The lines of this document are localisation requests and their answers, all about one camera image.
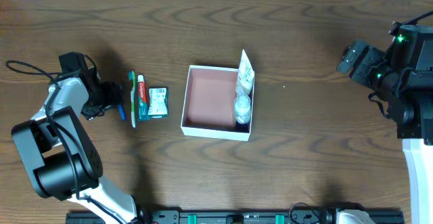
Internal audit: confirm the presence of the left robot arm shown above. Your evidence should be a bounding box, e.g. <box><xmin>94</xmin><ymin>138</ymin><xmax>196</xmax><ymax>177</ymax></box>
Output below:
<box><xmin>12</xmin><ymin>52</ymin><xmax>151</xmax><ymax>223</ymax></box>

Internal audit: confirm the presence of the blue disposable razor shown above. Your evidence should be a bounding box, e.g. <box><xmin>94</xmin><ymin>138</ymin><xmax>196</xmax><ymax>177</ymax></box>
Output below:
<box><xmin>117</xmin><ymin>104</ymin><xmax>127</xmax><ymax>120</ymax></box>

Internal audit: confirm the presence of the white floral lotion tube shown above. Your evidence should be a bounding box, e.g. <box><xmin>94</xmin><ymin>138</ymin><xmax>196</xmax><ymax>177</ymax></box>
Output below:
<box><xmin>236</xmin><ymin>49</ymin><xmax>255</xmax><ymax>95</ymax></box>

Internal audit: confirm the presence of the green and white soap packet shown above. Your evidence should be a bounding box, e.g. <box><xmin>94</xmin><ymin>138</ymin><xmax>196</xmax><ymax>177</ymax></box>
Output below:
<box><xmin>148</xmin><ymin>87</ymin><xmax>168</xmax><ymax>118</ymax></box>

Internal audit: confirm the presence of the clear pump soap bottle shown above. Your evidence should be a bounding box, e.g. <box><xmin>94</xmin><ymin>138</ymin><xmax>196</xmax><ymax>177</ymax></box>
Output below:
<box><xmin>234</xmin><ymin>87</ymin><xmax>252</xmax><ymax>133</ymax></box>

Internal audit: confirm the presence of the white box with pink interior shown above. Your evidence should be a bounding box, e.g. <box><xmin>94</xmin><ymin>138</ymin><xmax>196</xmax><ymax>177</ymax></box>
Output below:
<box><xmin>181</xmin><ymin>65</ymin><xmax>252</xmax><ymax>141</ymax></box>

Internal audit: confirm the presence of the green and white toothbrush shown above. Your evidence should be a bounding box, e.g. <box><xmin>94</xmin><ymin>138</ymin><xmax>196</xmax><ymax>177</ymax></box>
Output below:
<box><xmin>128</xmin><ymin>71</ymin><xmax>136</xmax><ymax>129</ymax></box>

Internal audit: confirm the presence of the black mounting rail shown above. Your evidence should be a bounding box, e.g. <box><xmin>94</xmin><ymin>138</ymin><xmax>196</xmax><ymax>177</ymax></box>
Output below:
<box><xmin>65</xmin><ymin>203</ymin><xmax>406</xmax><ymax>224</ymax></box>

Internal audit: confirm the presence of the red and teal toothpaste tube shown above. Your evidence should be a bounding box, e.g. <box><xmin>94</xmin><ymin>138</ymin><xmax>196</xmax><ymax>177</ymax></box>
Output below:
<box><xmin>137</xmin><ymin>74</ymin><xmax>150</xmax><ymax>121</ymax></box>

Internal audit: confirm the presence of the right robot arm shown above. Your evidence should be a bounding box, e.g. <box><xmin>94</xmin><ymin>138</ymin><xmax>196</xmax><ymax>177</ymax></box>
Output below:
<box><xmin>336</xmin><ymin>19</ymin><xmax>432</xmax><ymax>223</ymax></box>

